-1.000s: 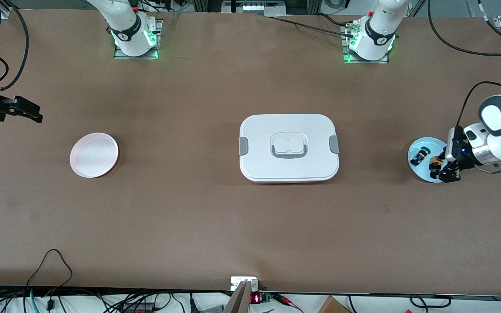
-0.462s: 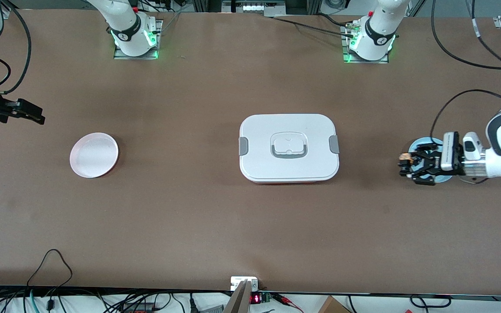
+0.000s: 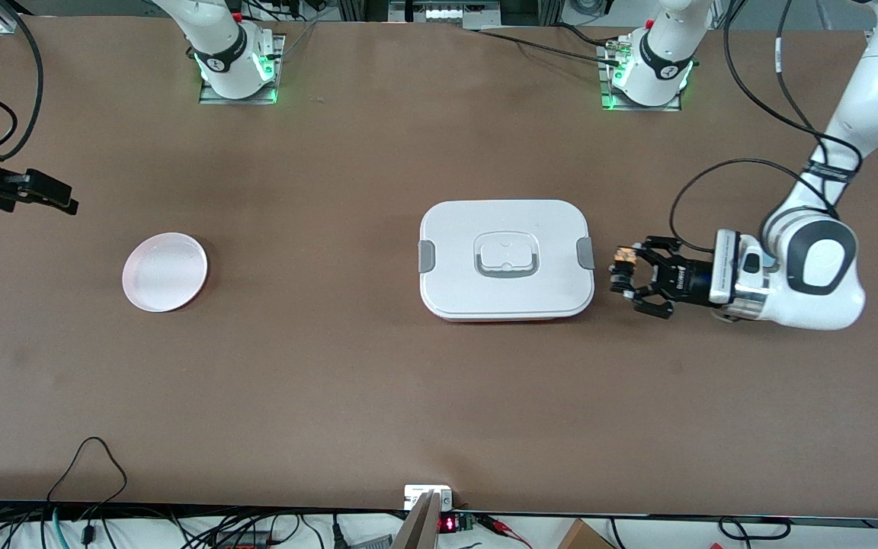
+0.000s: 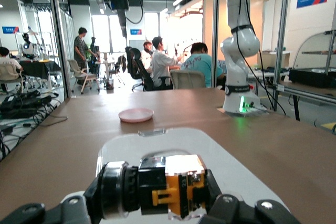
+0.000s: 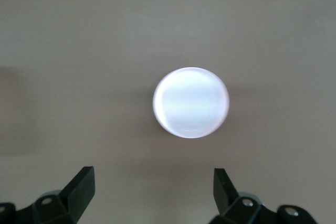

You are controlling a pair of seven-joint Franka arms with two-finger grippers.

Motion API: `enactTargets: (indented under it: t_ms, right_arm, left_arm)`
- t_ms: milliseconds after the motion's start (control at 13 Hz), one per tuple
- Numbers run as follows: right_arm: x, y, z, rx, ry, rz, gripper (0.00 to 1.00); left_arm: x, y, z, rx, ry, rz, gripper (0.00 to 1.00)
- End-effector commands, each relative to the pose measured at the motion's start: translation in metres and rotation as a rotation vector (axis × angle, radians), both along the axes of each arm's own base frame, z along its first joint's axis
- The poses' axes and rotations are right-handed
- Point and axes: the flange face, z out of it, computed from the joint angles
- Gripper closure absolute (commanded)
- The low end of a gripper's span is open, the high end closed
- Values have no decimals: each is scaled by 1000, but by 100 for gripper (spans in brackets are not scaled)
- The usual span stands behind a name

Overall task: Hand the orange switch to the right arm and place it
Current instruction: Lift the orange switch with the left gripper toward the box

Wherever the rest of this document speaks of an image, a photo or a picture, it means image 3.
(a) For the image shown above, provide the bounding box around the orange and black switch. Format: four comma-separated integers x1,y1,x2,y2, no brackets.
610,245,639,295

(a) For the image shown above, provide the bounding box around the pink round plate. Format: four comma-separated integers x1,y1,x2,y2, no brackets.
122,233,209,313

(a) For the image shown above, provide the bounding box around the white lidded container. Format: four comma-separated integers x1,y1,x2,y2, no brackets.
418,200,596,323

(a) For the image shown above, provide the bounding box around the brown cardboard box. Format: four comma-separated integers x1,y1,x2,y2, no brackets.
557,518,615,549

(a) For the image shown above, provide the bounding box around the aluminium profile bar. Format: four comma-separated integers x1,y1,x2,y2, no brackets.
392,492,441,549

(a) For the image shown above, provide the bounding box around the black cable on table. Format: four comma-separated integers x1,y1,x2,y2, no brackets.
476,29,624,66

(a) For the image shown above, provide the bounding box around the thin black looped cable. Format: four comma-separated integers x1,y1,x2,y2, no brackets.
46,436,129,521

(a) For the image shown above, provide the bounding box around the black coiled floor cable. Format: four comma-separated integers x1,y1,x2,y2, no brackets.
717,516,793,543

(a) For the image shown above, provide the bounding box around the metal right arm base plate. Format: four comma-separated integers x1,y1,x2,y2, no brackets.
199,34,286,105

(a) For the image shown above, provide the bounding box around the small white mount box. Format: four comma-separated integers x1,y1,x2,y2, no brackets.
404,485,453,510

